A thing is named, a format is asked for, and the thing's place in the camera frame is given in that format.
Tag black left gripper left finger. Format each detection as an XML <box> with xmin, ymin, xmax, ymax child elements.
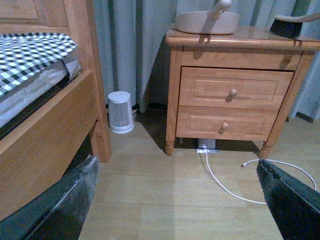
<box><xmin>0</xmin><ymin>156</ymin><xmax>99</xmax><ymax>240</ymax></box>

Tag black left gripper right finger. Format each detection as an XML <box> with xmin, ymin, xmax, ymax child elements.
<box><xmin>256</xmin><ymin>159</ymin><xmax>320</xmax><ymax>240</ymax></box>

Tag beige hand brush black bristles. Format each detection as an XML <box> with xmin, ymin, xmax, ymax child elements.
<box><xmin>269</xmin><ymin>11</ymin><xmax>320</xmax><ymax>39</ymax></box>

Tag beige plastic dustpan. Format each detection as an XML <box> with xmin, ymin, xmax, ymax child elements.
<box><xmin>175</xmin><ymin>0</ymin><xmax>241</xmax><ymax>35</ymax></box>

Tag white power strip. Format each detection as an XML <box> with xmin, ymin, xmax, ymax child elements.
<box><xmin>197</xmin><ymin>138</ymin><xmax>216</xmax><ymax>150</ymax></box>

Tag white cylindrical air purifier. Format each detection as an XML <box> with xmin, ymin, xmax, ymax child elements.
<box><xmin>108</xmin><ymin>91</ymin><xmax>134</xmax><ymax>134</ymax></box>

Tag plastic wrapped mattress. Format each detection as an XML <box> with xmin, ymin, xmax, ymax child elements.
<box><xmin>0</xmin><ymin>54</ymin><xmax>81</xmax><ymax>127</ymax></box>

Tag wooden nightstand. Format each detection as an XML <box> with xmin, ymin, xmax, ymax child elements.
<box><xmin>165</xmin><ymin>24</ymin><xmax>320</xmax><ymax>159</ymax></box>

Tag lower nightstand drawer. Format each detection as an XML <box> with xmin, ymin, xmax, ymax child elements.
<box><xmin>176</xmin><ymin>106</ymin><xmax>278</xmax><ymax>141</ymax></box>

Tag nightstand drawer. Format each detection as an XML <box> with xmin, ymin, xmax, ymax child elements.
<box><xmin>178</xmin><ymin>67</ymin><xmax>293</xmax><ymax>111</ymax></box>
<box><xmin>176</xmin><ymin>106</ymin><xmax>278</xmax><ymax>141</ymax></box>

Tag upper nightstand drawer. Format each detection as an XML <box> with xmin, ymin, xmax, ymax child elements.
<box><xmin>178</xmin><ymin>67</ymin><xmax>293</xmax><ymax>111</ymax></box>

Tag black white checkered bedsheet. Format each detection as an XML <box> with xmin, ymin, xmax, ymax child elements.
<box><xmin>0</xmin><ymin>32</ymin><xmax>77</xmax><ymax>96</ymax></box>

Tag wooden bed frame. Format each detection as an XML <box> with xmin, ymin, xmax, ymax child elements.
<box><xmin>0</xmin><ymin>0</ymin><xmax>112</xmax><ymax>219</ymax></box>

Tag white charging cable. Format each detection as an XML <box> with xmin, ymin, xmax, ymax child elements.
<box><xmin>198</xmin><ymin>143</ymin><xmax>318</xmax><ymax>205</ymax></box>

